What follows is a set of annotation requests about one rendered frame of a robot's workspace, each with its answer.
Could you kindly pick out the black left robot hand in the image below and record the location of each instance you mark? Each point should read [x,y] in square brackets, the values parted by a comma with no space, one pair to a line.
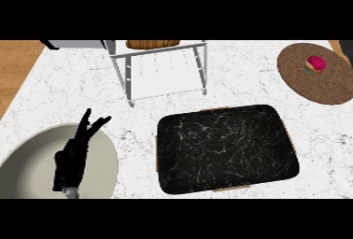
[71,160]

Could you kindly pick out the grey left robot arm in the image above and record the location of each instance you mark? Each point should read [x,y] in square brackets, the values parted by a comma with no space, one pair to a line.
[71,193]

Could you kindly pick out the black marble tray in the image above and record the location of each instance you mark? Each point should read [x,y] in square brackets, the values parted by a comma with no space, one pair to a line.
[224,149]

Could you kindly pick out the brown croissant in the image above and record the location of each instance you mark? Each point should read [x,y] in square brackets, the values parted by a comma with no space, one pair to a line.
[150,44]

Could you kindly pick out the grey round plate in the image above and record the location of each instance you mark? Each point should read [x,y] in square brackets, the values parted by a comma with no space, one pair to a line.
[31,165]

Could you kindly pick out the brown round placemat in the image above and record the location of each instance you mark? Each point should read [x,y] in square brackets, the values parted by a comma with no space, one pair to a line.
[320,77]

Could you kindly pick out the pink frosted cupcake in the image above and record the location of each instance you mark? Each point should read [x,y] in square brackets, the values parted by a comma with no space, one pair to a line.
[314,64]

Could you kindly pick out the dark object with tan edge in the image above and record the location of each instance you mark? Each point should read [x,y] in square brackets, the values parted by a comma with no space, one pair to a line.
[345,49]

